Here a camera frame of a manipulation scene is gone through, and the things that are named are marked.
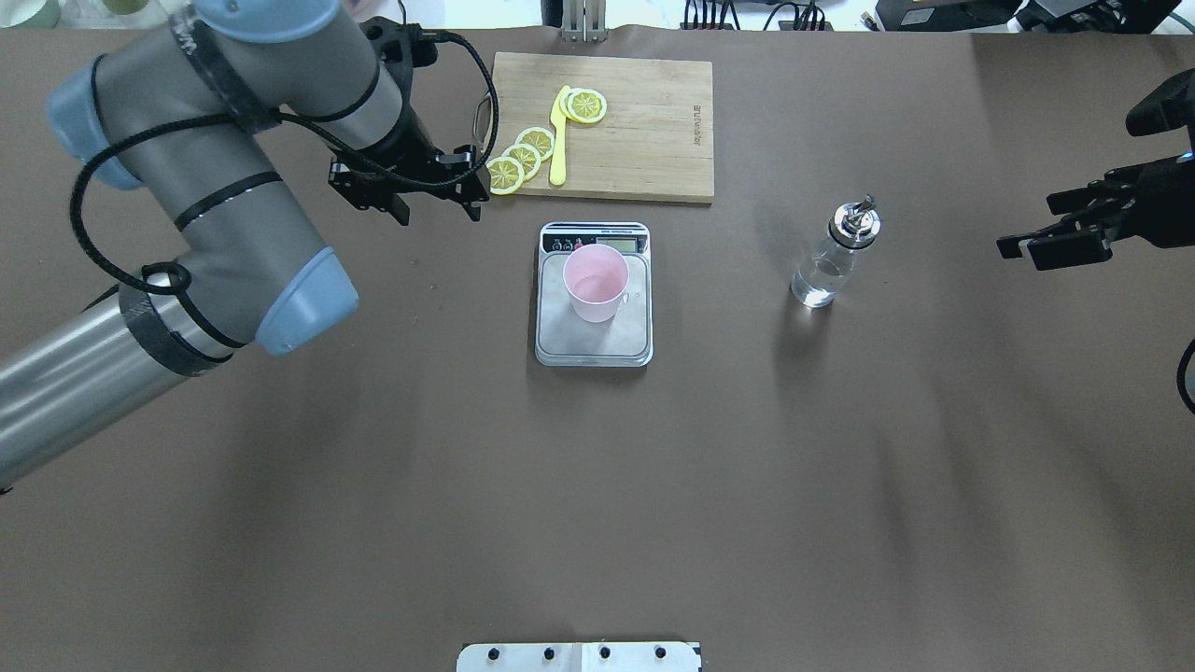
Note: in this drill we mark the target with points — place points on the lemon slice far end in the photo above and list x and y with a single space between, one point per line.
506 175

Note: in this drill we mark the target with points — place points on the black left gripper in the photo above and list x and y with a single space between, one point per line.
408 142

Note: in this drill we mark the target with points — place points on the lemon slice middle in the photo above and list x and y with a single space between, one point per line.
527 156

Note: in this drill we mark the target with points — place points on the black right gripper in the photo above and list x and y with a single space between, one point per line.
1160 198

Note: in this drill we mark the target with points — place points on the silver aluminium frame post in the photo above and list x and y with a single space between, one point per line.
584 21

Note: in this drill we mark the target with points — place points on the lemon slice near knife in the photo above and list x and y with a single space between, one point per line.
539 138

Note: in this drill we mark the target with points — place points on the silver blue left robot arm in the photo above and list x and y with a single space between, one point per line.
177 112

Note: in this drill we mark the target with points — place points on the yellow plastic knife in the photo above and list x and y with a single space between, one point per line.
559 120

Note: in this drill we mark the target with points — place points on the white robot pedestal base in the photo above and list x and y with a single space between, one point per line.
582 656

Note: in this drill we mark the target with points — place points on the silver digital kitchen scale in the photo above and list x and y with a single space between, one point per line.
561 338

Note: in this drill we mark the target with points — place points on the pink plastic cup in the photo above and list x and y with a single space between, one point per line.
596 279

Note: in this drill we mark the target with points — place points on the glass sauce bottle metal spout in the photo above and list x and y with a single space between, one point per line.
823 271

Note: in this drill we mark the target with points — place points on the lemon slice single pair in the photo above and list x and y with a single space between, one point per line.
585 106

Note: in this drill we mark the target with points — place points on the bamboo cutting board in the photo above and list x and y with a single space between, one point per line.
655 145

